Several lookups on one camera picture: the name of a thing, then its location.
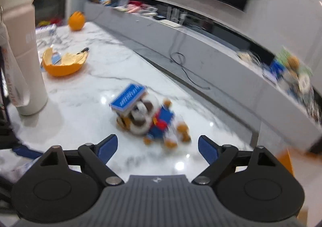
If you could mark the dark slim utensil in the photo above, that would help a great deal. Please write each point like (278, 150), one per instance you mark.
(82, 50)

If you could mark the blue snack bags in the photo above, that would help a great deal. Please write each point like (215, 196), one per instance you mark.
(108, 0)

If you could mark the orange pomelo peel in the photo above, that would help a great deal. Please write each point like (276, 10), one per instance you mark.
(63, 70)

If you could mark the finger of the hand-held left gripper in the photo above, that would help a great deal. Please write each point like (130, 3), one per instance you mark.
(26, 152)

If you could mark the orange storage box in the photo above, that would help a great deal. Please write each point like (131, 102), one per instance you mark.
(285, 164)

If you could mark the cluster of white bottles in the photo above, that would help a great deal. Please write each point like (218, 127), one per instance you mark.
(176, 15)

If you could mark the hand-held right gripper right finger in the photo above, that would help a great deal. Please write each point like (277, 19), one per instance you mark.
(208, 149)

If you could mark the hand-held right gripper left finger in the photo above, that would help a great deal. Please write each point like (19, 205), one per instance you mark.
(108, 147)

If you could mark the whole orange pomelo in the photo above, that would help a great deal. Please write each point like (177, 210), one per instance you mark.
(76, 22)

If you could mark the blue card box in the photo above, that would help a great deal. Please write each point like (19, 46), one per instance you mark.
(128, 97)

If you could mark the blue white carton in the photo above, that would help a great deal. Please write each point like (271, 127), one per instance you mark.
(277, 69)

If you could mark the grey tv cabinet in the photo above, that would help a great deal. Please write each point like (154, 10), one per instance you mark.
(226, 71)

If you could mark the white blue tissue pack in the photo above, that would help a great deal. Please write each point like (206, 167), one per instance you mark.
(46, 29)

